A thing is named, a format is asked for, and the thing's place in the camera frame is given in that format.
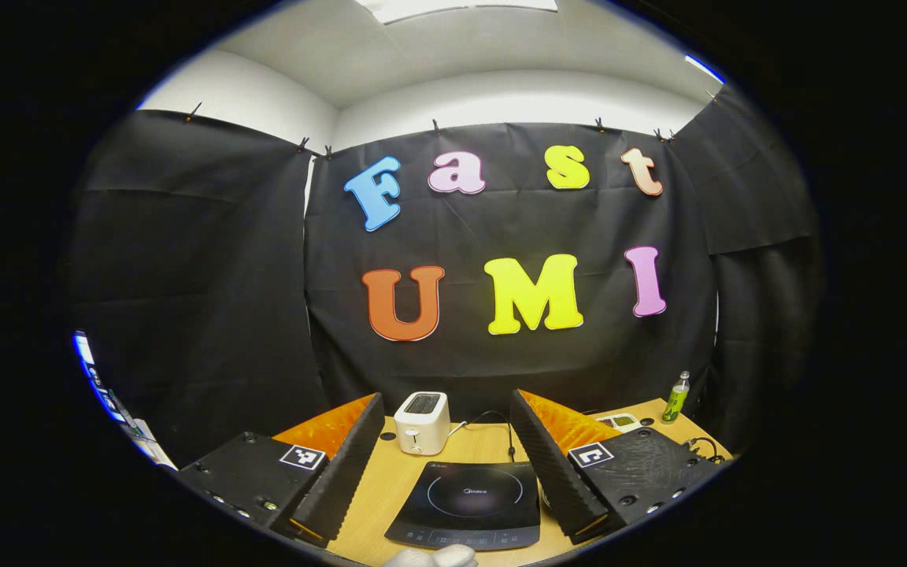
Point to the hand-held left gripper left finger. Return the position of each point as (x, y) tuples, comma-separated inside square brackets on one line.
[(343, 480)]

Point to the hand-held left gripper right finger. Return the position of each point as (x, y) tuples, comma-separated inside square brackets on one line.
[(549, 472)]

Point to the black induction cooktop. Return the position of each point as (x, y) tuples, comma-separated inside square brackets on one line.
[(469, 504)]

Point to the white divided grain tray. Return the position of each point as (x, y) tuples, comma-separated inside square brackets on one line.
[(619, 423)]

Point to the white toaster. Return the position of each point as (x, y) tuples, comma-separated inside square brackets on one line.
[(420, 429)]

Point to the green label drink bottle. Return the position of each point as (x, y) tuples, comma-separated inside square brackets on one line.
[(675, 403)]

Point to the large ceiling light panel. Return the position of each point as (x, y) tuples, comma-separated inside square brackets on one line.
[(453, 6)]

